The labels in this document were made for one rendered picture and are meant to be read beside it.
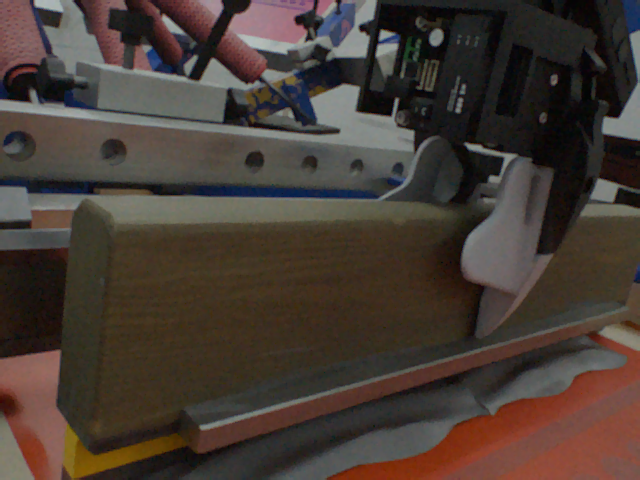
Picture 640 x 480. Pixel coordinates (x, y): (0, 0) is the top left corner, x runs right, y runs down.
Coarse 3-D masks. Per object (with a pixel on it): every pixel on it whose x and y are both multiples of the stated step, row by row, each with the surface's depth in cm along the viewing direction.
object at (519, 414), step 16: (592, 336) 46; (624, 352) 44; (624, 368) 41; (576, 384) 37; (592, 384) 37; (608, 384) 37; (528, 400) 33; (544, 400) 34; (560, 400) 34; (576, 400) 34; (496, 416) 31; (512, 416) 31; (528, 416) 31; (544, 416) 32
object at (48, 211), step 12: (36, 204) 39; (48, 204) 39; (60, 204) 40; (72, 204) 40; (36, 216) 38; (48, 216) 38; (60, 216) 39; (72, 216) 39; (36, 228) 38; (48, 228) 39; (60, 228) 39; (636, 288) 49; (636, 300) 49; (636, 312) 49; (624, 324) 50; (636, 324) 49
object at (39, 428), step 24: (0, 360) 27; (24, 360) 27; (48, 360) 28; (0, 384) 25; (24, 384) 26; (48, 384) 26; (0, 408) 24; (24, 408) 24; (48, 408) 24; (24, 432) 23; (48, 432) 23; (456, 432) 29; (480, 432) 29; (504, 432) 29; (24, 456) 21; (48, 456) 22; (432, 456) 26; (456, 456) 27
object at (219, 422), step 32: (544, 320) 36; (576, 320) 37; (608, 320) 40; (416, 352) 28; (448, 352) 29; (480, 352) 30; (512, 352) 32; (288, 384) 23; (320, 384) 23; (352, 384) 24; (384, 384) 25; (416, 384) 27; (192, 416) 20; (224, 416) 20; (256, 416) 20; (288, 416) 22; (192, 448) 19
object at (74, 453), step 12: (72, 432) 19; (72, 444) 19; (144, 444) 21; (156, 444) 21; (168, 444) 21; (180, 444) 22; (72, 456) 19; (84, 456) 19; (96, 456) 19; (108, 456) 20; (120, 456) 20; (132, 456) 20; (144, 456) 21; (72, 468) 19; (84, 468) 19; (96, 468) 20; (108, 468) 20
